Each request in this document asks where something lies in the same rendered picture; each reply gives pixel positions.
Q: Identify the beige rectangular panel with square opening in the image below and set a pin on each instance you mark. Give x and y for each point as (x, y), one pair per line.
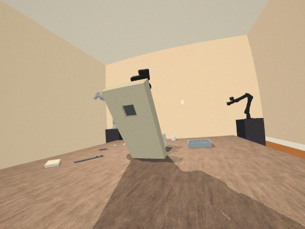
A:
(133, 112)

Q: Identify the cream flat block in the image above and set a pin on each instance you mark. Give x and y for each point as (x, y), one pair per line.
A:
(52, 163)

